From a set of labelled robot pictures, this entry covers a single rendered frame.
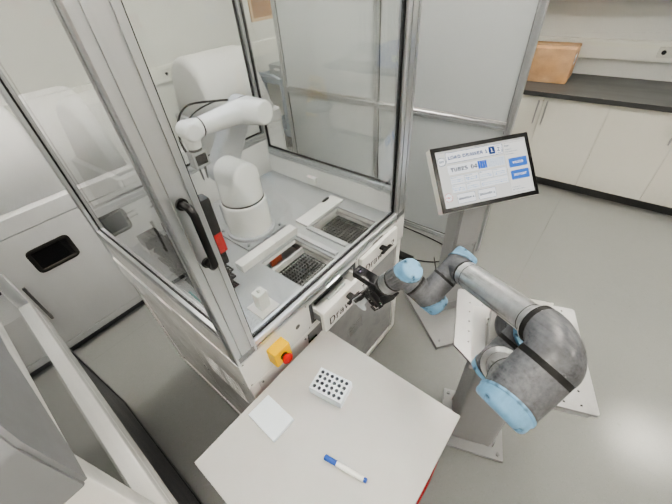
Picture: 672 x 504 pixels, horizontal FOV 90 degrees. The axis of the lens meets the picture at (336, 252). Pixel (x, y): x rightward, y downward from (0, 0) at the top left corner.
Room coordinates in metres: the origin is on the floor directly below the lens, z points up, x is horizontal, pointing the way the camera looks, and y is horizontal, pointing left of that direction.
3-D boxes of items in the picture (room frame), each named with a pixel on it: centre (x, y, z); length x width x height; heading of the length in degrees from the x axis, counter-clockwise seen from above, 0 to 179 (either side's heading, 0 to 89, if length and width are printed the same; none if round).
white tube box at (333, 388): (0.57, 0.06, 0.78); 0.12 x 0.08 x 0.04; 58
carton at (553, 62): (3.44, -2.17, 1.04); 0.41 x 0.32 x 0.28; 48
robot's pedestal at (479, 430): (0.70, -0.63, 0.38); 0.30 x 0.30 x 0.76; 68
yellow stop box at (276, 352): (0.66, 0.22, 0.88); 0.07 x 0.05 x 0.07; 138
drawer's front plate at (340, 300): (0.88, -0.03, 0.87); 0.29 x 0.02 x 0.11; 138
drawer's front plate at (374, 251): (1.15, -0.20, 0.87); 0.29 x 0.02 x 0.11; 138
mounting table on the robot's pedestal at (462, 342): (0.69, -0.66, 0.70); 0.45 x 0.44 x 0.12; 68
